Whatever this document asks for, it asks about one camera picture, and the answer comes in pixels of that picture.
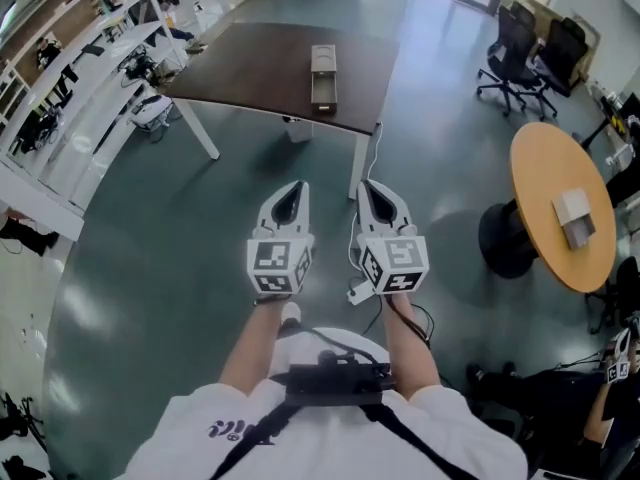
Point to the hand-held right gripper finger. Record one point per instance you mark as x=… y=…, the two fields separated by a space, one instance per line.
x=400 y=208
x=365 y=208

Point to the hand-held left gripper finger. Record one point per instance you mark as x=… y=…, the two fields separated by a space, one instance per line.
x=305 y=213
x=265 y=210

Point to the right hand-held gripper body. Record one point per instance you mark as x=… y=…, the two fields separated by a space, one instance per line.
x=400 y=263

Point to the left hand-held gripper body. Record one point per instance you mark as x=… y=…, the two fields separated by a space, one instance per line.
x=270 y=260

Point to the grey drawer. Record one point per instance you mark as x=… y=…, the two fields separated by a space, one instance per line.
x=324 y=93

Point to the person's right forearm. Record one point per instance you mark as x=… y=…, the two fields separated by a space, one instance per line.
x=407 y=358

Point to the person's left forearm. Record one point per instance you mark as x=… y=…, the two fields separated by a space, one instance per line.
x=255 y=348

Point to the small grey box with drawer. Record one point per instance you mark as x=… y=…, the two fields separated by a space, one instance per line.
x=575 y=213

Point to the white power strip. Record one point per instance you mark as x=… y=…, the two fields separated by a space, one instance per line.
x=360 y=293

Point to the person's white shoe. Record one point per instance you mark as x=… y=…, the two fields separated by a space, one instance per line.
x=291 y=314

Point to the black chest-mounted device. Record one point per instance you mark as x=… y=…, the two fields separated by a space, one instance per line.
x=340 y=383

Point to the dark brown rectangular table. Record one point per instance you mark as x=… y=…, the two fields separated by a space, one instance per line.
x=260 y=68

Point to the white wheeled device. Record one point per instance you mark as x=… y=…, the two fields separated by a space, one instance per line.
x=147 y=110

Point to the round orange wooden table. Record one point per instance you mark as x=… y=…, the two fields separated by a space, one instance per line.
x=555 y=168

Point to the black office chair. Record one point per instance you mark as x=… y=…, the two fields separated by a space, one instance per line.
x=562 y=63
x=510 y=53

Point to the person's white shirt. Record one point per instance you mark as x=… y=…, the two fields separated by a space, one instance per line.
x=325 y=443

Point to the long white shelving desk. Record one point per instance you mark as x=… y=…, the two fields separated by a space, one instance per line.
x=75 y=93

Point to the black swivel chair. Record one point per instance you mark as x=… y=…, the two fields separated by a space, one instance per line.
x=622 y=288

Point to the black tripod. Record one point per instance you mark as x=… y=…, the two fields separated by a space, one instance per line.
x=17 y=418

